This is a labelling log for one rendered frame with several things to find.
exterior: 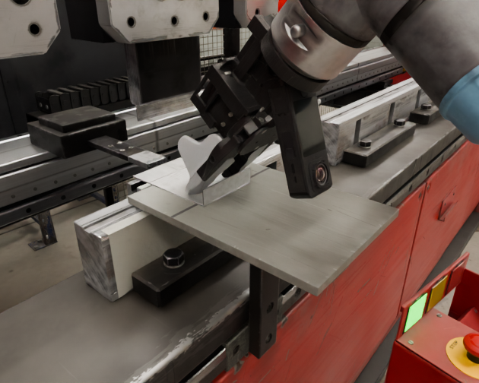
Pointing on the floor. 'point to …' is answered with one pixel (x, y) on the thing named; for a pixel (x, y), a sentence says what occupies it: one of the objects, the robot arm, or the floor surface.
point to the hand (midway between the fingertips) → (214, 183)
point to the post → (231, 42)
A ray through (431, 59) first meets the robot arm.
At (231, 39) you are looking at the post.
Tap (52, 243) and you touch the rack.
